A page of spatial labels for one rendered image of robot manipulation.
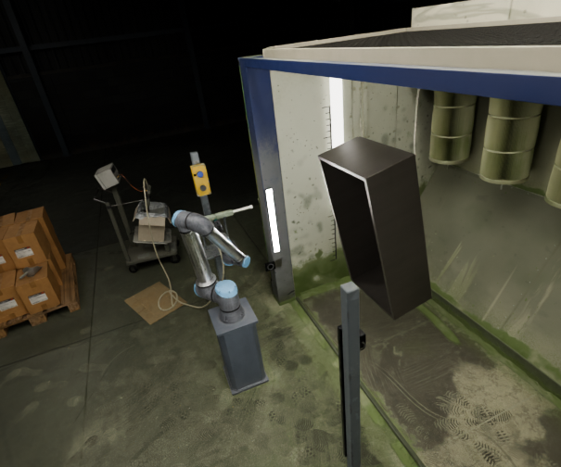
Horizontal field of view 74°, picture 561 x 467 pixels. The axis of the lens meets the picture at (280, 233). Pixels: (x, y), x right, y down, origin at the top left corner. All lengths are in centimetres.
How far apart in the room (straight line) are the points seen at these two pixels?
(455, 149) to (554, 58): 247
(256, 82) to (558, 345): 281
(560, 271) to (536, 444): 117
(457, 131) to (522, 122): 59
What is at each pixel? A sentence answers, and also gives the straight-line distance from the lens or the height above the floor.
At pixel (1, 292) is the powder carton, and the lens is 462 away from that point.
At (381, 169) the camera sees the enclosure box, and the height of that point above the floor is 166.
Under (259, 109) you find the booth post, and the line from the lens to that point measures 299.
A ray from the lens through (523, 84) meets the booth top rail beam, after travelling 108.
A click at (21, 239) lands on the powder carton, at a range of 471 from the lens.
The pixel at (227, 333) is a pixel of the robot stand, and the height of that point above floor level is 63.
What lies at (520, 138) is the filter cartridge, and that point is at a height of 160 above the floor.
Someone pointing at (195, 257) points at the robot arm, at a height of 116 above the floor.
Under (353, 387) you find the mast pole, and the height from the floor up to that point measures 115.
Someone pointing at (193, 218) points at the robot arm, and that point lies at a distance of 236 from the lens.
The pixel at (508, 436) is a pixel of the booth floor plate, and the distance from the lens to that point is 302.
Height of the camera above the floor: 244
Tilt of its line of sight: 29 degrees down
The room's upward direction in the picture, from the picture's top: 7 degrees counter-clockwise
